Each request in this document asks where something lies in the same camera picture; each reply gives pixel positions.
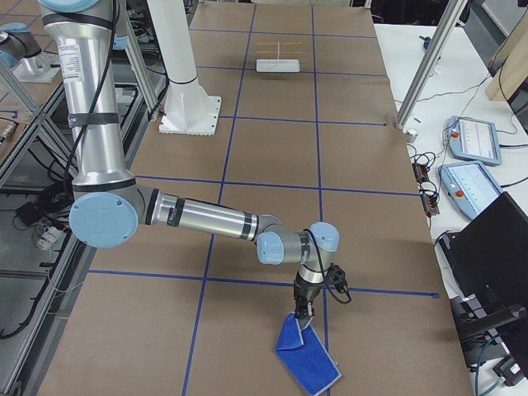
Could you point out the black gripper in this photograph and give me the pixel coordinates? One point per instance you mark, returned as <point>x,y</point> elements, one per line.
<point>304,294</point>

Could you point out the blue microfibre towel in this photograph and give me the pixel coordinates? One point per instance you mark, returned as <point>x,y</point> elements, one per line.
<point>305,357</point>

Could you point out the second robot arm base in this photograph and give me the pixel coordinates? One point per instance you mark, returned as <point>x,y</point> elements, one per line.
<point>21,53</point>

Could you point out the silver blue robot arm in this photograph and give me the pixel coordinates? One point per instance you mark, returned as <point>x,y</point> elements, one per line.
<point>109,204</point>

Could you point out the white towel rack base tray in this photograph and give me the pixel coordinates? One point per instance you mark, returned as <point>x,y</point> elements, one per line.
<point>278,66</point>

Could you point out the black monitor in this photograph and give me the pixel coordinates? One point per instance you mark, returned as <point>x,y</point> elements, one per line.
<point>489,261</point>

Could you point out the small metal cylinder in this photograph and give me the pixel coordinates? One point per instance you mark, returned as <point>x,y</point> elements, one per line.
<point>411,135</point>

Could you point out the near teach pendant tablet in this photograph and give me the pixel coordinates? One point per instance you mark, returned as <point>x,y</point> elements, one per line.
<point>470,185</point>

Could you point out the teach pendant tablet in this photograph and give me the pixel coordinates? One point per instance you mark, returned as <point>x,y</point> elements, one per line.
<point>471,139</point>
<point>470,185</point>

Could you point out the far teach pendant tablet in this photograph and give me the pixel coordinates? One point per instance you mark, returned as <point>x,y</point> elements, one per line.
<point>471,139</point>

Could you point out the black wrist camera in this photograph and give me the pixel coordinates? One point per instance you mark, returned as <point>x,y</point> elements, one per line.
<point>337,278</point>

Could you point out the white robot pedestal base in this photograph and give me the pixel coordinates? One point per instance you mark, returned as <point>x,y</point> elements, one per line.
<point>188,109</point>

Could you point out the aluminium frame post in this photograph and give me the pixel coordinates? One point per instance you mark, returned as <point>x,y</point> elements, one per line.
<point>439,39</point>

